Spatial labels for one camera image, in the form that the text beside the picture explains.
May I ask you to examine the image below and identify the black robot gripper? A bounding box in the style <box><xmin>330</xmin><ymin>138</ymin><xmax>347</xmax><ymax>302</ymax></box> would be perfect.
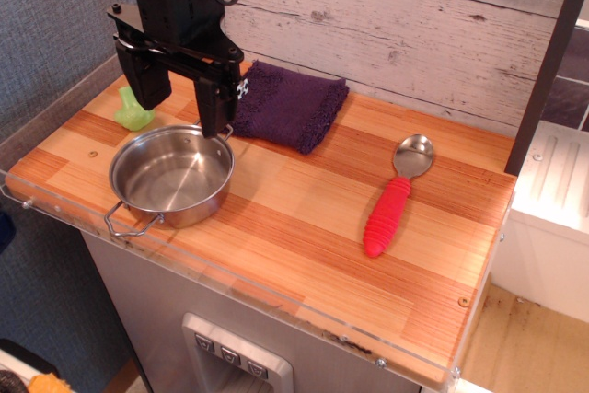
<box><xmin>110</xmin><ymin>0</ymin><xmax>243</xmax><ymax>138</ymax></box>

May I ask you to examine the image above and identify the green toy vegetable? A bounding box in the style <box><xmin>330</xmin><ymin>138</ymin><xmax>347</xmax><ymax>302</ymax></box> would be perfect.
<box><xmin>114</xmin><ymin>86</ymin><xmax>156</xmax><ymax>132</ymax></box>

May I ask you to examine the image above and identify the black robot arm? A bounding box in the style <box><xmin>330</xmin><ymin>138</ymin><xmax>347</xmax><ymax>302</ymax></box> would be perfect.
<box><xmin>108</xmin><ymin>0</ymin><xmax>244</xmax><ymax>138</ymax></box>

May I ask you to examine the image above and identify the purple folded cloth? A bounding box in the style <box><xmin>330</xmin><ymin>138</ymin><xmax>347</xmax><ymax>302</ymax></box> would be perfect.
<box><xmin>233</xmin><ymin>61</ymin><xmax>350</xmax><ymax>155</ymax></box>

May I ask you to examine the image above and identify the stainless steel pot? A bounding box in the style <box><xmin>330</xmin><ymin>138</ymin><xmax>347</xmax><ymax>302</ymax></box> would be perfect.
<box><xmin>104</xmin><ymin>124</ymin><xmax>236</xmax><ymax>237</ymax></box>

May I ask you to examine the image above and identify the clear acrylic edge guard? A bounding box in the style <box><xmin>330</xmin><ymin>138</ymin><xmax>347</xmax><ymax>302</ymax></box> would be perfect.
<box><xmin>1</xmin><ymin>172</ymin><xmax>459</xmax><ymax>392</ymax></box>

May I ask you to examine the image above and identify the grey toy fridge cabinet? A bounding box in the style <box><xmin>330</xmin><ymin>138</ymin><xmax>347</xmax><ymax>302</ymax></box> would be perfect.
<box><xmin>83</xmin><ymin>234</ymin><xmax>420</xmax><ymax>392</ymax></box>

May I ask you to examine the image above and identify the silver dispenser button panel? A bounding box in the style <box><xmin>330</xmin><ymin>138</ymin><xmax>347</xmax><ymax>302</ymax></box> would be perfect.
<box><xmin>182</xmin><ymin>313</ymin><xmax>295</xmax><ymax>392</ymax></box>

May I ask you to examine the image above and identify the orange object bottom left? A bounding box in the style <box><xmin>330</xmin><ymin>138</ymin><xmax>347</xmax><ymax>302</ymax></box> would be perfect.
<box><xmin>28</xmin><ymin>373</ymin><xmax>74</xmax><ymax>393</ymax></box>

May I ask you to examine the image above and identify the white toy sink unit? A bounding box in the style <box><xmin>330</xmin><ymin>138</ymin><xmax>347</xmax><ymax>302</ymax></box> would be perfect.
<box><xmin>489</xmin><ymin>19</ymin><xmax>589</xmax><ymax>325</ymax></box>

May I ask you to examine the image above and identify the red handled metal spoon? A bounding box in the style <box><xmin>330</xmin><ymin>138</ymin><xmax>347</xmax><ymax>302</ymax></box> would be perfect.
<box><xmin>363</xmin><ymin>134</ymin><xmax>433</xmax><ymax>258</ymax></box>

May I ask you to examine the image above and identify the dark right support post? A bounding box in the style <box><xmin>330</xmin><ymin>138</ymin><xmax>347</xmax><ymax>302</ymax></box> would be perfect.
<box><xmin>504</xmin><ymin>0</ymin><xmax>584</xmax><ymax>176</ymax></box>

